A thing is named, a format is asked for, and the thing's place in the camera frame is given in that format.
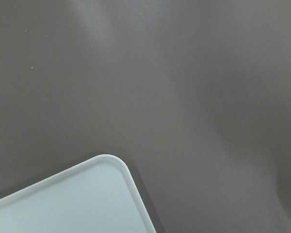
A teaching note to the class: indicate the beige rectangular tray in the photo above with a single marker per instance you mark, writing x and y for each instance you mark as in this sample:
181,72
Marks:
98,195

